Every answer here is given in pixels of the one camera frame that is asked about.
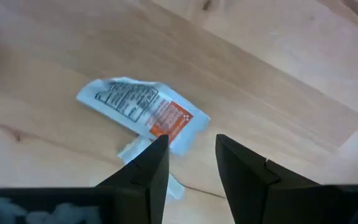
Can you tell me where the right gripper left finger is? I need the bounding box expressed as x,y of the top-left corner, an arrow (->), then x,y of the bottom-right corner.
96,134 -> 170,224

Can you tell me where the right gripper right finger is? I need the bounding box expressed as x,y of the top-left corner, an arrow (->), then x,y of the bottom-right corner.
215,134 -> 319,224

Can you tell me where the blue print white packet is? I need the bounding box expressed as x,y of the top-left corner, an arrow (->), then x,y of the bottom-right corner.
76,77 -> 211,156
117,136 -> 186,200

